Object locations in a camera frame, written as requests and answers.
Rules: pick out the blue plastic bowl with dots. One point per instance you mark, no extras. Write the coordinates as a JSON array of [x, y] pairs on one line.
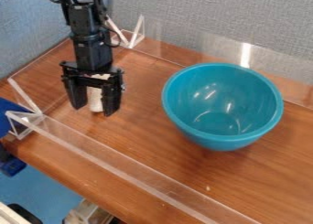
[[224, 105]]

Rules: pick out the clear acrylic barrier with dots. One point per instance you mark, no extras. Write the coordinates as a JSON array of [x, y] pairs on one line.
[[186, 45], [33, 79], [128, 188]]

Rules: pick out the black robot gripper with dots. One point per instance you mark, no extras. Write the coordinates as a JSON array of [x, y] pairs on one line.
[[93, 71]]

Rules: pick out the clear acrylic left barrier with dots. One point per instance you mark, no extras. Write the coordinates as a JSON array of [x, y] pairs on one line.
[[33, 79]]

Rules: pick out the clear box under table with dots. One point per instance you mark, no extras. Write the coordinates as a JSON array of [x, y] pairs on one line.
[[87, 213]]

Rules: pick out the white brown plush mushroom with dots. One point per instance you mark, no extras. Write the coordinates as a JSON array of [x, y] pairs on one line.
[[96, 94]]

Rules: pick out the clear acrylic front barrier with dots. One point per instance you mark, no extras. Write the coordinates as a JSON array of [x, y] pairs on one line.
[[128, 188]]

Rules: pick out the clear acrylic corner bracket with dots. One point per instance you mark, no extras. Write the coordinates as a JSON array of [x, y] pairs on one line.
[[128, 38]]

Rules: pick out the clear acrylic back barrier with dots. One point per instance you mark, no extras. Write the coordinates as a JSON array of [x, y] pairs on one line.
[[186, 45]]

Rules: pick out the black white object bottom left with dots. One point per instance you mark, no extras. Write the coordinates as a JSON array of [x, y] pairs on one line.
[[10, 217]]

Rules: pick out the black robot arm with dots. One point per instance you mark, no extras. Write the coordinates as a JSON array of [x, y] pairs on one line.
[[86, 17]]

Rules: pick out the blue clamp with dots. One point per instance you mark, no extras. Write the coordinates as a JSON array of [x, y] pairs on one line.
[[11, 165]]

